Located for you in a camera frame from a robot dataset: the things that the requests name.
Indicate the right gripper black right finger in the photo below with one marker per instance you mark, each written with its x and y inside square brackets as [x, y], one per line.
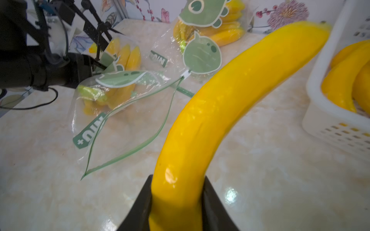
[214, 215]

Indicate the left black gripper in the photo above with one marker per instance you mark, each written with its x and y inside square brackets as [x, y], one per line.
[27, 59]

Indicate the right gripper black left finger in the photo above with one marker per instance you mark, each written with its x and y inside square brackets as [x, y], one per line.
[137, 218]

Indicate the yellow banana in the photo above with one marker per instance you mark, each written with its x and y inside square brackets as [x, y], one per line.
[338, 84]
[345, 52]
[93, 49]
[361, 88]
[214, 110]

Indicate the zip-top bag bananas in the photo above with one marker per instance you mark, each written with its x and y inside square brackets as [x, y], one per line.
[195, 40]
[122, 109]

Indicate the loose yellow banana by stand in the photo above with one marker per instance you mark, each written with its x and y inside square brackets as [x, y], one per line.
[93, 49]

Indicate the white plastic basket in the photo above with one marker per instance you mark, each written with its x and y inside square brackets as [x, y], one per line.
[323, 119]

